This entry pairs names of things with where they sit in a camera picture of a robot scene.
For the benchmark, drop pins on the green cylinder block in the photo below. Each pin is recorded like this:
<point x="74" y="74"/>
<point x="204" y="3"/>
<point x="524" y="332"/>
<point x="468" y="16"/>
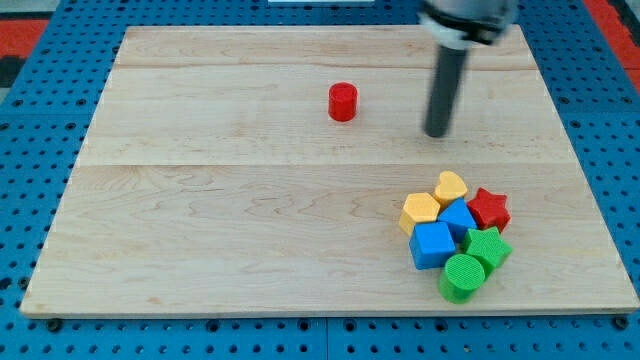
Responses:
<point x="461" y="277"/>

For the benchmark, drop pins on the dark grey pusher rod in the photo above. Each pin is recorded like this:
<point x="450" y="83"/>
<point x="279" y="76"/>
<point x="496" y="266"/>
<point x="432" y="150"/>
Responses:
<point x="446" y="80"/>

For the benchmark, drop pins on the blue triangle block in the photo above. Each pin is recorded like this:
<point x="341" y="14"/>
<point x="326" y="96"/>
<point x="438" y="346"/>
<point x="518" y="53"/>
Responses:
<point x="458" y="218"/>

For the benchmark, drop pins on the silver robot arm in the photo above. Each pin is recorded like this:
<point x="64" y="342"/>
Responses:
<point x="457" y="25"/>

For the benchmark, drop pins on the yellow hexagon block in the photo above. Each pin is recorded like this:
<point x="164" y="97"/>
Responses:
<point x="418" y="208"/>

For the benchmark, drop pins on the blue cube block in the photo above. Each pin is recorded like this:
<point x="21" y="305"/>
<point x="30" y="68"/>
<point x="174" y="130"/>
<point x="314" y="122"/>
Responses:
<point x="431" y="245"/>

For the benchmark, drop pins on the yellow heart block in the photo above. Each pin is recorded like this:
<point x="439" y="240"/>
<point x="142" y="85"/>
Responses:
<point x="450" y="187"/>

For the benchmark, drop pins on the light wooden board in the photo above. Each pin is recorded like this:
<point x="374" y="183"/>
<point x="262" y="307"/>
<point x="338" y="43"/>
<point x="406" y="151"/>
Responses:
<point x="212" y="183"/>

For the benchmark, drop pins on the red star block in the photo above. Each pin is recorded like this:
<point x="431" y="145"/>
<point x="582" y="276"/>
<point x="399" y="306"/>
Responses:
<point x="489" y="210"/>

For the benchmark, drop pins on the red cylinder block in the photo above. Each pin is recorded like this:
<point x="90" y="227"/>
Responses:
<point x="342" y="101"/>

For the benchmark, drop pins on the green star block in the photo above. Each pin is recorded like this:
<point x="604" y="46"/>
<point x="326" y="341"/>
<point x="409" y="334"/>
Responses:
<point x="488" y="247"/>

